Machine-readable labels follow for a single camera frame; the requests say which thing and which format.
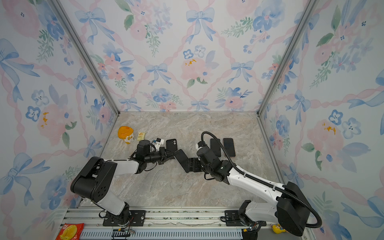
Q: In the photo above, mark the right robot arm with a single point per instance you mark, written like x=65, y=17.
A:
x=285, y=205

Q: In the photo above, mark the orange lid yogurt cup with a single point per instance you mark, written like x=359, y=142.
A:
x=126, y=134

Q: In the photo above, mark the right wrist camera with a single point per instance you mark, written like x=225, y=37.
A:
x=200, y=145

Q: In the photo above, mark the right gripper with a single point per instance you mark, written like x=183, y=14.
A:
x=194, y=163

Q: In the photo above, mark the aluminium rail frame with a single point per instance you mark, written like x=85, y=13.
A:
x=169, y=223

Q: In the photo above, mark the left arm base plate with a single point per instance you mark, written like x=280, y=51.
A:
x=134, y=218

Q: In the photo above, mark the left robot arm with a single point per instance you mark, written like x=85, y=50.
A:
x=94, y=180

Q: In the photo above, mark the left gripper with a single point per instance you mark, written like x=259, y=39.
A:
x=163, y=153

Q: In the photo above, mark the yellow and brown plush toy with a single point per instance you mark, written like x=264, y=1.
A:
x=278, y=229

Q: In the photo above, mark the black phone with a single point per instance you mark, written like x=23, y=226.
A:
x=215, y=147
x=184, y=161

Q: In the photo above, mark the red chip bag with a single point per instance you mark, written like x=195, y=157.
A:
x=70, y=232

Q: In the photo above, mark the black phone case with camera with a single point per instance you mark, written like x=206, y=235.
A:
x=171, y=145

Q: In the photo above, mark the small yellow snack packet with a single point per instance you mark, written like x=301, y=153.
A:
x=141, y=136

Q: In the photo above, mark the black phone screen up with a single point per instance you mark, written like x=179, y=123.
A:
x=229, y=146

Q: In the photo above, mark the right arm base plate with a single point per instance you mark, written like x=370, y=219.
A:
x=232, y=219

